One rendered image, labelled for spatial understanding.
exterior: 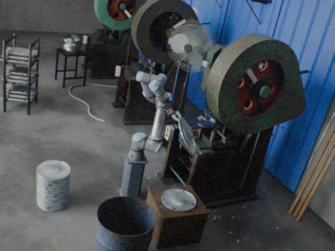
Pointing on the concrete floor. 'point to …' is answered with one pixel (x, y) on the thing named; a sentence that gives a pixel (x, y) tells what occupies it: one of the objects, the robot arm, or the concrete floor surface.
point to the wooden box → (176, 220)
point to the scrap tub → (124, 225)
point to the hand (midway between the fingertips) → (179, 119)
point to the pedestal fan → (194, 38)
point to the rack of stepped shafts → (20, 73)
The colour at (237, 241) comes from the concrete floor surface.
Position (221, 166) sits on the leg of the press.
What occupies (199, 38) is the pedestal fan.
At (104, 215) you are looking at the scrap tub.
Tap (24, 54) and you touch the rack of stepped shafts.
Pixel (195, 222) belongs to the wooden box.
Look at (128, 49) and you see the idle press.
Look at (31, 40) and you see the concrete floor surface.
